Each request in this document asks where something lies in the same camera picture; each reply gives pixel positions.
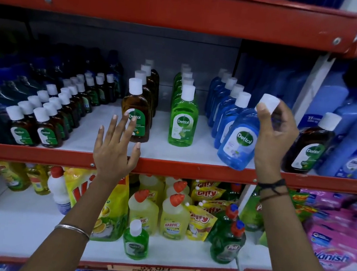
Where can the person's left hand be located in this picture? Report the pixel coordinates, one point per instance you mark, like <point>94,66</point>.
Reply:
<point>114,158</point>

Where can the person's right hand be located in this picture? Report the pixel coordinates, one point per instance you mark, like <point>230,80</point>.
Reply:
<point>274,148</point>

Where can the person's left middle finger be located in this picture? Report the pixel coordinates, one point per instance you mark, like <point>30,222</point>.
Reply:
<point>122,128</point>

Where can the person's left thumb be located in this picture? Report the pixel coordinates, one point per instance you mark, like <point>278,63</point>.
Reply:
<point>135,154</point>

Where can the person's right thumb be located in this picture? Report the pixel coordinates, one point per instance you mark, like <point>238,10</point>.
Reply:
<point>260,121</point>

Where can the person's left little finger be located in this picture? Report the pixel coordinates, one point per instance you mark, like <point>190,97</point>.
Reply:
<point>100,138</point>

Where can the blue antiseptic bottle white cap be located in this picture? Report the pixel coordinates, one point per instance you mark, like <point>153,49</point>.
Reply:
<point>229,120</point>
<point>213,81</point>
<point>239,144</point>
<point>219,96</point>
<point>216,88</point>
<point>225,105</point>

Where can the person's right forearm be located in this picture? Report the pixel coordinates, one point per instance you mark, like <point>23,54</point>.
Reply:
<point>288,244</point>

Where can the person's left forearm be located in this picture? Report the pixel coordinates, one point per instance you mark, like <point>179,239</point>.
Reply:
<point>70,224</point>

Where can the brown antiseptic bottle white cap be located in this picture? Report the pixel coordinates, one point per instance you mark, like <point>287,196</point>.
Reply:
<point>310,146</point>
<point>146,69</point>
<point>137,102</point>
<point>151,62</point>
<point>141,76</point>

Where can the yellow toilet cleaner bottle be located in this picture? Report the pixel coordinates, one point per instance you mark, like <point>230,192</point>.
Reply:
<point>174,221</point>
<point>142,215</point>
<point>153,184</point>
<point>175,185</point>

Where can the white shelf board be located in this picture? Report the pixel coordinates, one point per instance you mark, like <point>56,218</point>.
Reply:
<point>170,150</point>
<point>24,225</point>

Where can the rows of small brown bottles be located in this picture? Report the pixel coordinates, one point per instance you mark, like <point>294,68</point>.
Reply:
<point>51,115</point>

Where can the green antiseptic bottle white cap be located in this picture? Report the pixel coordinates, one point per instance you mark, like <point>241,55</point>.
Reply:
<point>185,70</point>
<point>186,82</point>
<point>183,124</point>
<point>184,65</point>
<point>186,75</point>

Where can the yellow dishwash refill pouch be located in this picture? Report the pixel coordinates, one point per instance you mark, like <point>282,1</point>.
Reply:
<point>112,210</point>

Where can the white bottle red cap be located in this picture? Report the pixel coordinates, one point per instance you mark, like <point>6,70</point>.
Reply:
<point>58,190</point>

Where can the yellow red dishwash pouch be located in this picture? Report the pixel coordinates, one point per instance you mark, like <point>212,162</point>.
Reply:
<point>205,184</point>
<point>207,194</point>
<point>213,206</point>
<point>198,222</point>

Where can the row of dark bottles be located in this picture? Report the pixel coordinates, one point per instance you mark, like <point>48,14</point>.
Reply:
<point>77,59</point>

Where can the grey rack back panel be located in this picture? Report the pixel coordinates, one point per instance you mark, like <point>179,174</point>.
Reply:
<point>144,45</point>

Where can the small green antiseptic bottle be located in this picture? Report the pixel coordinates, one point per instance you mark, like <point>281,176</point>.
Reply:
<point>135,244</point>

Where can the green yellow packet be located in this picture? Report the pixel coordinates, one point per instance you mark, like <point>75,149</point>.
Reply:
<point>298,203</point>

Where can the silver bangle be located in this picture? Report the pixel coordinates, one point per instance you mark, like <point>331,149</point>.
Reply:
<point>73,228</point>

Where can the row of large blue bottles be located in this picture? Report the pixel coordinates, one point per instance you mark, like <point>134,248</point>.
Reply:
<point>355,145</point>

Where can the orange shelf price label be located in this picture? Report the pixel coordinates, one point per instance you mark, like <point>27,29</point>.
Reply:
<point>152,269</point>

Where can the red metal shelf rack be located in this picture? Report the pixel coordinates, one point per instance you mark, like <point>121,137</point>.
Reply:
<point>181,7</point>

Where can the stack of pink packets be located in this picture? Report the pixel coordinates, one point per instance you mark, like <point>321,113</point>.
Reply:
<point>338,238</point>

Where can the white rack upright post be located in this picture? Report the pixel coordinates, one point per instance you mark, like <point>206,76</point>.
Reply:
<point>315,82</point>

